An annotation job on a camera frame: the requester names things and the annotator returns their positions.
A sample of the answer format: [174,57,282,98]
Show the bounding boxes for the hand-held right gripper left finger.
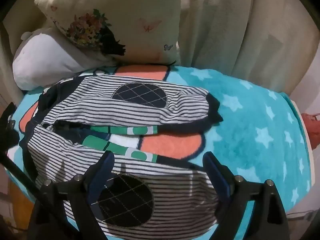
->
[27,152,115,240]

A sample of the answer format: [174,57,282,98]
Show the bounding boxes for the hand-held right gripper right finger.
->
[202,152,293,240]

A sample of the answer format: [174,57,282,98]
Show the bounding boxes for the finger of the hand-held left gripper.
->
[0,102,22,155]

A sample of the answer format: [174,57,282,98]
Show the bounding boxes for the striped pants with dark patches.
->
[26,74,224,235]

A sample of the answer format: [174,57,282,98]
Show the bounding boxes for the teal star printed blanket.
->
[7,65,312,240]

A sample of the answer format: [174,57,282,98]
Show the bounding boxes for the white grey plush toy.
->
[12,26,118,90]

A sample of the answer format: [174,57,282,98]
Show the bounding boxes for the red cloth item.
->
[301,113,320,143]

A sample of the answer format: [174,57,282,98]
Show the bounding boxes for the cream floral pillow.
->
[34,0,182,67]

